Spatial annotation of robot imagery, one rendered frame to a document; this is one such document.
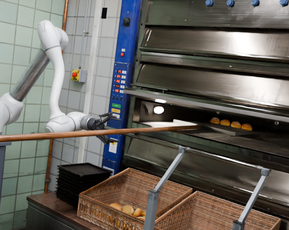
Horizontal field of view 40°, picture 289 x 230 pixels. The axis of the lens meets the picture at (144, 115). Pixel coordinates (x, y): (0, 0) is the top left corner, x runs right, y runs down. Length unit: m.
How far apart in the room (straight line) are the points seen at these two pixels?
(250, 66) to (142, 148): 0.98
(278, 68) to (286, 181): 0.63
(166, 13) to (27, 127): 1.49
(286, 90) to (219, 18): 0.63
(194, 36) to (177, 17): 0.21
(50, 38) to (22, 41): 0.83
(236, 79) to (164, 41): 0.60
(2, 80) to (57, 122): 0.99
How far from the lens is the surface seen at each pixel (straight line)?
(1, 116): 2.61
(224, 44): 2.51
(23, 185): 3.54
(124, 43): 2.96
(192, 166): 2.60
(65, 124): 2.36
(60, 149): 3.50
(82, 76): 3.23
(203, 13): 2.65
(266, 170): 1.96
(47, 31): 2.50
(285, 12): 2.41
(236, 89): 2.44
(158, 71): 2.78
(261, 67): 2.39
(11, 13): 3.25
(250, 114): 2.24
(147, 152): 2.81
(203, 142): 2.55
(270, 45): 2.39
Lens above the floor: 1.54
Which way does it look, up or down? 6 degrees down
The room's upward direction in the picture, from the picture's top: 8 degrees clockwise
